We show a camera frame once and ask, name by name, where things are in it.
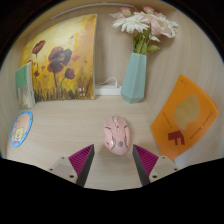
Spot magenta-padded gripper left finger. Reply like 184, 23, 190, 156
48, 143, 96, 188

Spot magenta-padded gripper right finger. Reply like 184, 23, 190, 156
132, 143, 181, 187

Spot pink computer mouse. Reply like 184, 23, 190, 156
102, 115, 131, 157

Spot orange cover book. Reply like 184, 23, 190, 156
150, 73, 220, 161

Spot white power strip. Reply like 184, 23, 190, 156
94, 83, 123, 97

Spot teal faceted vase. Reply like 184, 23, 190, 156
120, 52, 148, 104

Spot green cover book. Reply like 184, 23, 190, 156
14, 61, 36, 109

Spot yellow poppy flower painting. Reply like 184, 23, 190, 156
19, 13, 98, 103

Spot pink and white flower bouquet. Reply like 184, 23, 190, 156
109, 5, 180, 55

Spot white cable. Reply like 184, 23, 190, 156
99, 76, 121, 89

